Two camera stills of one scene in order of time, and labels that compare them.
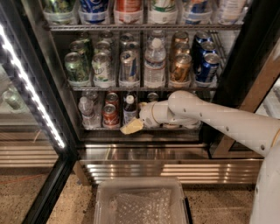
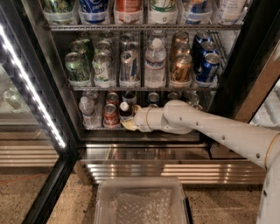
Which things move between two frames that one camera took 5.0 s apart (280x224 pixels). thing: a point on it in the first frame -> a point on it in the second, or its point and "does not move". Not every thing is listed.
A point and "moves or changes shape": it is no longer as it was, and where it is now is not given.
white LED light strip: x=25 y=79 does not move
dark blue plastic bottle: x=129 y=111 moves or changes shape
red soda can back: x=112 y=98 does not move
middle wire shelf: x=103 y=88 does not move
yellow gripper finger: x=143 y=103 -> x=136 y=108
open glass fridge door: x=37 y=150 does not move
